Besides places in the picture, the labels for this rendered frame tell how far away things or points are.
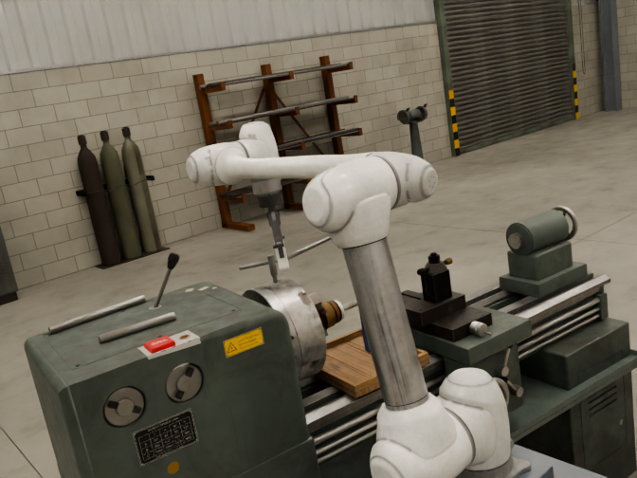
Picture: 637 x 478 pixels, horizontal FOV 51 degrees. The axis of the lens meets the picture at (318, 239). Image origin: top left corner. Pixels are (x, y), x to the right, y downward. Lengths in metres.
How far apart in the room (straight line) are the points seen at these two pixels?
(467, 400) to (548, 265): 1.22
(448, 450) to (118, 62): 7.76
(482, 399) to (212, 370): 0.65
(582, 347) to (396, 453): 1.37
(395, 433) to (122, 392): 0.63
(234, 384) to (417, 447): 0.51
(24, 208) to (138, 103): 1.92
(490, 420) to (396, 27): 10.40
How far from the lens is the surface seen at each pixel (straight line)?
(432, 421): 1.51
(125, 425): 1.67
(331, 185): 1.36
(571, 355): 2.67
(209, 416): 1.73
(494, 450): 1.69
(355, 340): 2.42
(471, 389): 1.62
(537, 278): 2.71
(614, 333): 2.87
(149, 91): 8.96
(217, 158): 1.82
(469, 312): 2.32
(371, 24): 11.42
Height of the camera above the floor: 1.82
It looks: 14 degrees down
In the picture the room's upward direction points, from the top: 9 degrees counter-clockwise
